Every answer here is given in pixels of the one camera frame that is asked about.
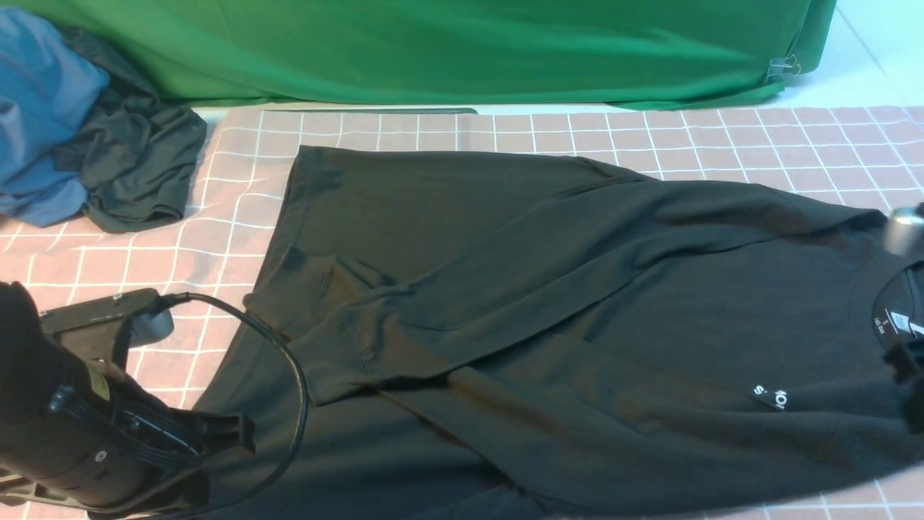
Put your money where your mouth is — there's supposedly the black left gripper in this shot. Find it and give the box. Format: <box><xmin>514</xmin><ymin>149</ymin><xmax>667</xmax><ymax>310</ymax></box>
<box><xmin>2</xmin><ymin>361</ymin><xmax>256</xmax><ymax>516</ymax></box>

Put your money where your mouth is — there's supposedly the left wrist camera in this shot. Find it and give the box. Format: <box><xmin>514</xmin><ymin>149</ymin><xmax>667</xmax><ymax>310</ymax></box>
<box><xmin>39</xmin><ymin>287</ymin><xmax>175</xmax><ymax>368</ymax></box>

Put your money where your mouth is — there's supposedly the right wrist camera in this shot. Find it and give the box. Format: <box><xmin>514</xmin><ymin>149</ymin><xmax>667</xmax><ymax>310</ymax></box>
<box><xmin>884</xmin><ymin>203</ymin><xmax>923</xmax><ymax>256</ymax></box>

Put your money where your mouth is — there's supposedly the dark gray crumpled garment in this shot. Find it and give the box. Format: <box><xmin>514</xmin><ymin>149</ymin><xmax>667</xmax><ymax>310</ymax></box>
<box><xmin>53</xmin><ymin>26</ymin><xmax>207</xmax><ymax>234</ymax></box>

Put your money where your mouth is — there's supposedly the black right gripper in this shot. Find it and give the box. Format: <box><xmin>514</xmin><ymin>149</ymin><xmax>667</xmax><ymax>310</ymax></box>
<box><xmin>884</xmin><ymin>339</ymin><xmax>923</xmax><ymax>435</ymax></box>

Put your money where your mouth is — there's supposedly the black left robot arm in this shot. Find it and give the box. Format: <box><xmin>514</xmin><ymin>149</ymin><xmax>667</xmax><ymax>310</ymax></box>
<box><xmin>1</xmin><ymin>282</ymin><xmax>256</xmax><ymax>519</ymax></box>

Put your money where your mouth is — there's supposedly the green backdrop cloth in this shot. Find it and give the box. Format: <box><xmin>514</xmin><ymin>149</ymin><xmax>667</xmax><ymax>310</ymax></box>
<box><xmin>14</xmin><ymin>1</ymin><xmax>836</xmax><ymax>110</ymax></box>

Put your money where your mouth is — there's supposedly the metal binder clip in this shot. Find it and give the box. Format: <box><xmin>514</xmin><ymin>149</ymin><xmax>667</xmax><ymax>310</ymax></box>
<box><xmin>765</xmin><ymin>55</ymin><xmax>802</xmax><ymax>83</ymax></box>

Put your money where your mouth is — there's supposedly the pink checkered tablecloth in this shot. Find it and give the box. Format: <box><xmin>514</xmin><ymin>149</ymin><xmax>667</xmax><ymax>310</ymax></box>
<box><xmin>0</xmin><ymin>105</ymin><xmax>924</xmax><ymax>520</ymax></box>

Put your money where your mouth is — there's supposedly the dark gray long-sleeve top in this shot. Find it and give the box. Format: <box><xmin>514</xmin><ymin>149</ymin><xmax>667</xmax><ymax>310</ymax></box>
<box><xmin>217</xmin><ymin>146</ymin><xmax>922</xmax><ymax>519</ymax></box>

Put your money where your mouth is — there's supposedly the blue crumpled garment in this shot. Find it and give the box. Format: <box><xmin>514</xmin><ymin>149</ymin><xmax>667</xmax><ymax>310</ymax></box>
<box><xmin>1</xmin><ymin>6</ymin><xmax>110</xmax><ymax>227</ymax></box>

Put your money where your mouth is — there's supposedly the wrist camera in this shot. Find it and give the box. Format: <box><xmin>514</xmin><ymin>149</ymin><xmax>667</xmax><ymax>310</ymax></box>
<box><xmin>39</xmin><ymin>287</ymin><xmax>175</xmax><ymax>368</ymax></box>
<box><xmin>884</xmin><ymin>203</ymin><xmax>923</xmax><ymax>256</ymax></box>

